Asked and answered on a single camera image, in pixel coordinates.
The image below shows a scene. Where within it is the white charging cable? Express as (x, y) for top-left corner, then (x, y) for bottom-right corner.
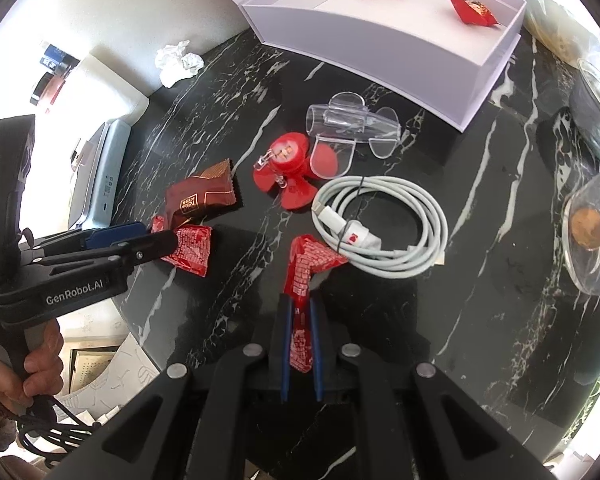
(310, 173), (451, 280)

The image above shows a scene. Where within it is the person's left hand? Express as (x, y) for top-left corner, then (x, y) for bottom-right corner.
(0, 318), (64, 413)

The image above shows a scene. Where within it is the red stick packet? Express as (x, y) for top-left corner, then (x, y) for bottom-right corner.
(162, 219), (212, 278)

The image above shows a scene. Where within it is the clear glass mug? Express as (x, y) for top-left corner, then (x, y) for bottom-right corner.
(562, 173), (600, 296)

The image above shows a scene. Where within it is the white plastic bag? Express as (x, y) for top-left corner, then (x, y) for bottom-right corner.
(524, 0), (600, 66)

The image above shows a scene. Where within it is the red twisted candy packet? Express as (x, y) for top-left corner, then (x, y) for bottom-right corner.
(284, 234), (348, 373)

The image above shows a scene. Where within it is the open lavender gift box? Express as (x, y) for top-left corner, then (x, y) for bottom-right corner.
(233, 0), (526, 131)

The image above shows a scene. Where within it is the light blue power bank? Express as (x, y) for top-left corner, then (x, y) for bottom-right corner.
(68, 119), (131, 230)

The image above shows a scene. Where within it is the red cartoon candy packet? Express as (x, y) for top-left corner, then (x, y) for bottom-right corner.
(450, 0), (498, 27)

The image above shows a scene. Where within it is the red toy propeller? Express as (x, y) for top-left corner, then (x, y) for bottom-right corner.
(252, 132), (339, 211)

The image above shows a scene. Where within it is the stainless steel strainer bowl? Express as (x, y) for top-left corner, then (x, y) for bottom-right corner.
(569, 60), (600, 160)

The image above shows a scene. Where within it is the dark maroon snack packet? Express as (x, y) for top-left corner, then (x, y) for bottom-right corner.
(164, 159), (237, 230)

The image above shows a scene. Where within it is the clear plastic toy airplane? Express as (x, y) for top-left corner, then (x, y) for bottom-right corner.
(306, 91), (402, 180)

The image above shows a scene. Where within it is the crumpled white tissue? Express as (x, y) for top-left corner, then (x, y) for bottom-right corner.
(155, 40), (204, 88)

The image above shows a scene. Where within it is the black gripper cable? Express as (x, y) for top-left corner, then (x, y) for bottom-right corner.
(14, 393), (102, 463)

